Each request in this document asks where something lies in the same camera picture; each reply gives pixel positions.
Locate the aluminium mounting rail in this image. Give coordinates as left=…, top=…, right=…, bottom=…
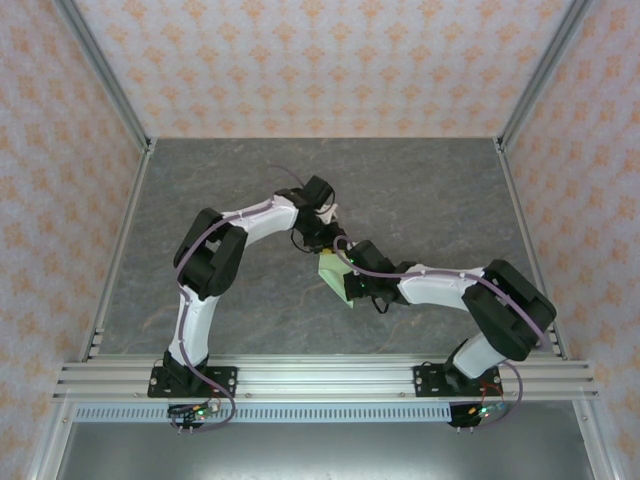
left=52, top=355, right=600, bottom=401

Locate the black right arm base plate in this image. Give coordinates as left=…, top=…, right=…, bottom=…
left=412, top=363, right=503, bottom=400

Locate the light green paper sheet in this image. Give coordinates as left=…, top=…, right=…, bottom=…
left=318, top=249, right=357, bottom=310

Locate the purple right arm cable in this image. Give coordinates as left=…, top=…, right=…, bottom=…
left=333, top=237, right=554, bottom=431

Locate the aluminium table side rail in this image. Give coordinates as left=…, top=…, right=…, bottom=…
left=494, top=149, right=571, bottom=361
left=77, top=149, right=156, bottom=361

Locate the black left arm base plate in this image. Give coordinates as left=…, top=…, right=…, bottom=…
left=147, top=366, right=239, bottom=400

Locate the aluminium frame leg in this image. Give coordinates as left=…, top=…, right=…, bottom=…
left=572, top=399, right=619, bottom=480
left=27, top=402, right=76, bottom=480

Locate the aluminium frame post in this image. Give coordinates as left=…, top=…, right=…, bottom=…
left=494, top=0, right=599, bottom=154
left=52, top=0, right=154, bottom=154

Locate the slotted grey cable duct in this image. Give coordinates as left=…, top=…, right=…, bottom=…
left=73, top=405, right=451, bottom=425

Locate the circuit board with LEDs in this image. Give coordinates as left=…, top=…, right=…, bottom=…
left=167, top=402, right=221, bottom=421
left=467, top=402, right=506, bottom=420

